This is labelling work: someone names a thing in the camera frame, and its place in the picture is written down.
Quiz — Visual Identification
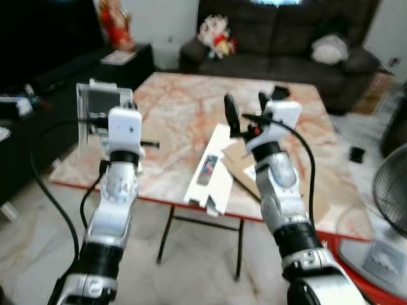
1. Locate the white floor fan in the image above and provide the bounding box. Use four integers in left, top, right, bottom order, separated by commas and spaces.
337, 143, 407, 299

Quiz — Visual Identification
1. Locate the small black box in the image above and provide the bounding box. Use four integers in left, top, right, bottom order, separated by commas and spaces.
272, 86, 292, 101

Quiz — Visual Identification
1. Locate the black television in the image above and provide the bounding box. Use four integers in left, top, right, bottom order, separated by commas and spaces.
0, 0, 106, 90

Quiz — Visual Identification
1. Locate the white paper sheet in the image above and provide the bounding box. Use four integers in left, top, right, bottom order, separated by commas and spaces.
100, 51, 135, 65

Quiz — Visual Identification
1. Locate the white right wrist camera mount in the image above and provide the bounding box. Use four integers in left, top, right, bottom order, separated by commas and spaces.
245, 100, 303, 153

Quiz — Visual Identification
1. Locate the dark brown sofa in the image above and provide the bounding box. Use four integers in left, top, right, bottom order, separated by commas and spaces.
179, 0, 382, 114

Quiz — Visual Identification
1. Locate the grey round cushion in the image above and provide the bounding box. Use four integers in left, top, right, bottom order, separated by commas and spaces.
310, 33, 350, 65

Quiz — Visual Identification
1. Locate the red frame stand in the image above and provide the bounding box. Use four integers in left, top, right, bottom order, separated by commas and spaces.
316, 230, 407, 305

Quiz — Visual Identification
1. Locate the red festive doll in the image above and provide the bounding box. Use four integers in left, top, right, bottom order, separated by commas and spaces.
95, 0, 136, 51

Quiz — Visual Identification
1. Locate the marble pattern folding table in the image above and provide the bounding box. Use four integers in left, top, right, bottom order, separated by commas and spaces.
50, 72, 376, 280

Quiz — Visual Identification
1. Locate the white flat carton box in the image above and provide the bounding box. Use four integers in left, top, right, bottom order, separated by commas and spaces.
183, 124, 235, 217

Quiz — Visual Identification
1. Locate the clear plastic container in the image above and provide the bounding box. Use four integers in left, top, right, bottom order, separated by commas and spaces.
76, 79, 135, 144

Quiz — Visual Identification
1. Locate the small black floor object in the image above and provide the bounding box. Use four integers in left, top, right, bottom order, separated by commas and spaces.
350, 147, 367, 163

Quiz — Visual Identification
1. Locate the cartoon boy plush doll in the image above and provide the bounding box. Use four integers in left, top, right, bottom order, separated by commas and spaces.
197, 16, 237, 59

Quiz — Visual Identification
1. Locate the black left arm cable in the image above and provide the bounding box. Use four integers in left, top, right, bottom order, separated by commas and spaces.
29, 118, 106, 261

